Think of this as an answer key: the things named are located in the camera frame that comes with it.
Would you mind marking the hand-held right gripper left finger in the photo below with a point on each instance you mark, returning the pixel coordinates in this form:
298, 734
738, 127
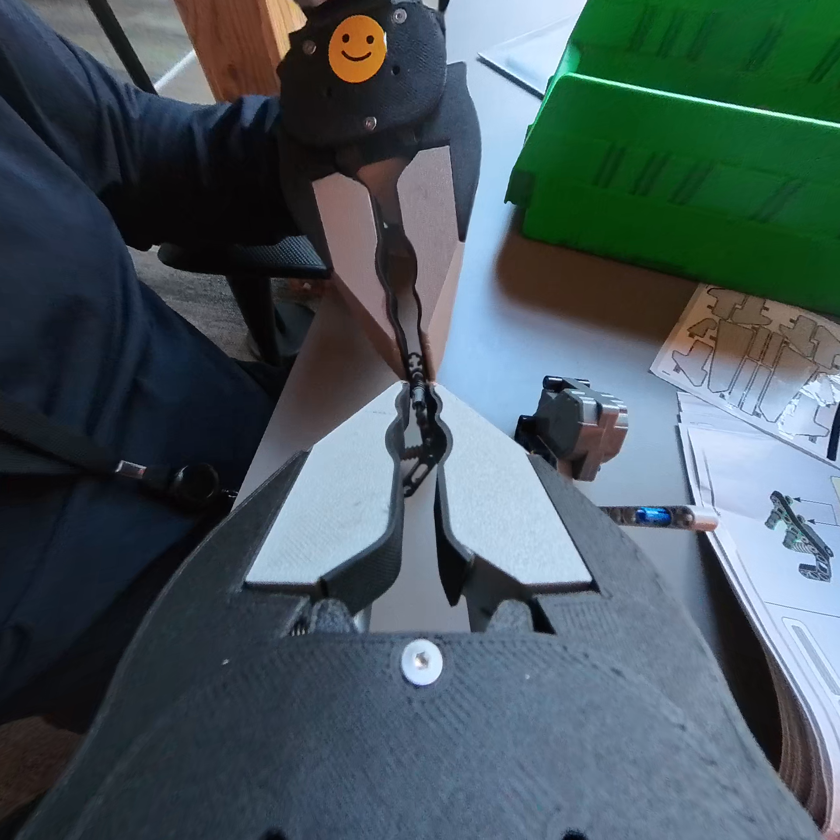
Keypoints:
328, 512

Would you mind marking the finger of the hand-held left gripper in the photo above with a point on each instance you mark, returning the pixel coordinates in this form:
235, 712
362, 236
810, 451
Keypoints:
348, 249
436, 216

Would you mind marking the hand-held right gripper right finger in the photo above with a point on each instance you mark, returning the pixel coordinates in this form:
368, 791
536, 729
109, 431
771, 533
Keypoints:
505, 518

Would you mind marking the black lego frame piece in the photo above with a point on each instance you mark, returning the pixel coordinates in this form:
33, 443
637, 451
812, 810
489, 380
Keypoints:
423, 459

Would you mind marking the person's left forearm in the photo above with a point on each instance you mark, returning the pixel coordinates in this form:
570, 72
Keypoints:
197, 170

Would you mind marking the grey lego motor block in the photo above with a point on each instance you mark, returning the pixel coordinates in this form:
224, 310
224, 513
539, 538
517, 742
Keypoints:
577, 426

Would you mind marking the white lego beam blue pin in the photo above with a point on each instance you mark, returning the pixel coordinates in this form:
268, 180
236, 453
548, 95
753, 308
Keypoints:
663, 517

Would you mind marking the lego instruction booklet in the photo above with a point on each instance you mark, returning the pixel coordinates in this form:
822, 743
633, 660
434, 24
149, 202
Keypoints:
741, 499

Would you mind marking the lego sticker sheet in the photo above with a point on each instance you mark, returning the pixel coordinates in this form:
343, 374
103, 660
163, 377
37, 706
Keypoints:
741, 354

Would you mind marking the black office chair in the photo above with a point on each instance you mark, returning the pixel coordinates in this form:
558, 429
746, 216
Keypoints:
275, 253

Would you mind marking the wooden table leg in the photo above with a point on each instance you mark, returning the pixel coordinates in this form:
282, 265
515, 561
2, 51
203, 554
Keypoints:
229, 46

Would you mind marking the white paper sheet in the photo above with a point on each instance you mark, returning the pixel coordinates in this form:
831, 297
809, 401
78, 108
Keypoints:
525, 59

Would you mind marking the black metal bar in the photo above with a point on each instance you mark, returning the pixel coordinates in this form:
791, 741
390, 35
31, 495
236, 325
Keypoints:
124, 46

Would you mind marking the green storage bin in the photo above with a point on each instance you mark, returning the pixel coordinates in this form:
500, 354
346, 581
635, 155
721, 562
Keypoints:
656, 197
689, 46

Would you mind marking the person's dark blue clothing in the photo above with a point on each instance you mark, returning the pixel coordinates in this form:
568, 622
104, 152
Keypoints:
79, 328

